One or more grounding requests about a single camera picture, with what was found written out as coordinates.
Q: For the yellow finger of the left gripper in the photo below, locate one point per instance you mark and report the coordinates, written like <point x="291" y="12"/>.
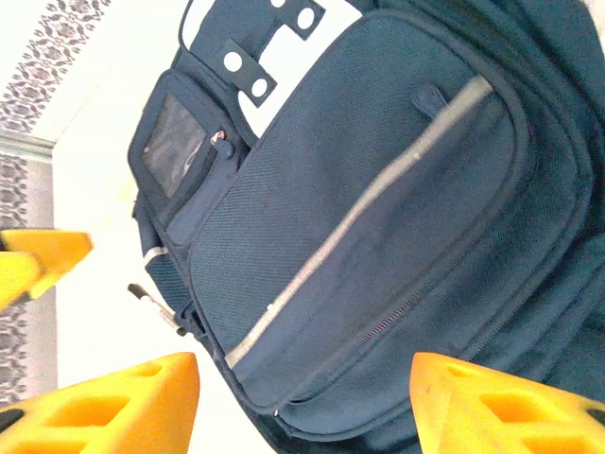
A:
<point x="38" y="250"/>

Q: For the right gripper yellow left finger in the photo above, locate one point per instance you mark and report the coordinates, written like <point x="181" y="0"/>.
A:
<point x="156" y="402"/>

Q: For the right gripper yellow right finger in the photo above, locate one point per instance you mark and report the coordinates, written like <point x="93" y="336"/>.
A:
<point x="449" y="406"/>

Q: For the navy blue student backpack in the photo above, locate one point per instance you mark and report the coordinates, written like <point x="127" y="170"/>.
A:
<point x="354" y="213"/>

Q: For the left aluminium corner post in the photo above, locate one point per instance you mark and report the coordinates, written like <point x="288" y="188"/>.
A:
<point x="23" y="144"/>

